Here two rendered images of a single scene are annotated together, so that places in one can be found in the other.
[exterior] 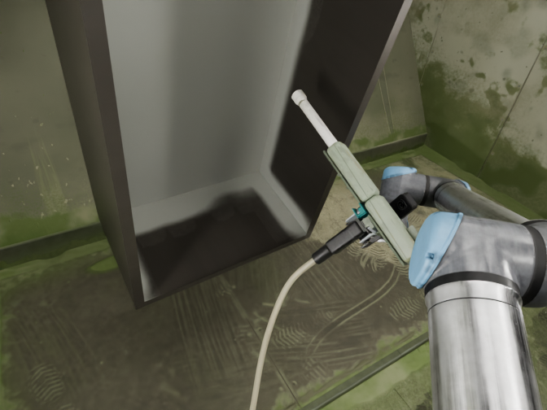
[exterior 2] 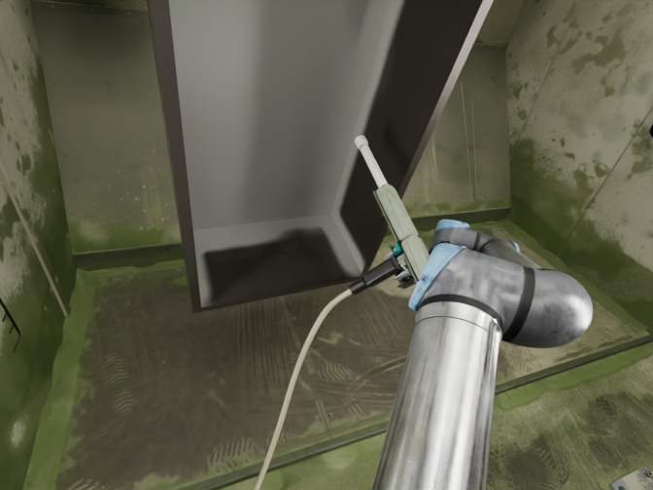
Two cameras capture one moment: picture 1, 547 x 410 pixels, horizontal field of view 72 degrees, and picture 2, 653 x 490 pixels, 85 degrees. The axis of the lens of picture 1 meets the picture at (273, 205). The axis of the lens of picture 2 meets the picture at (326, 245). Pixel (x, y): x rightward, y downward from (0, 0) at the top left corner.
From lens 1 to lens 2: 0.14 m
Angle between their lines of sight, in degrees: 7
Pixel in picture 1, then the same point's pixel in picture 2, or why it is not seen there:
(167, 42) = (252, 82)
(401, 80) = (491, 153)
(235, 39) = (315, 87)
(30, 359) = (106, 347)
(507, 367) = (460, 378)
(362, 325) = not seen: hidden behind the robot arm
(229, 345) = (278, 368)
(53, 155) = (158, 178)
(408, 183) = (458, 236)
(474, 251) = (463, 278)
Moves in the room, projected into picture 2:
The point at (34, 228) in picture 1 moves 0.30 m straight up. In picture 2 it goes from (133, 238) to (119, 183)
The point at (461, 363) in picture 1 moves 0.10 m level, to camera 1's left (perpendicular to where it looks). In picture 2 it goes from (421, 369) to (339, 347)
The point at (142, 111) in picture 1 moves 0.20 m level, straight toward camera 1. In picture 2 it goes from (225, 140) to (219, 169)
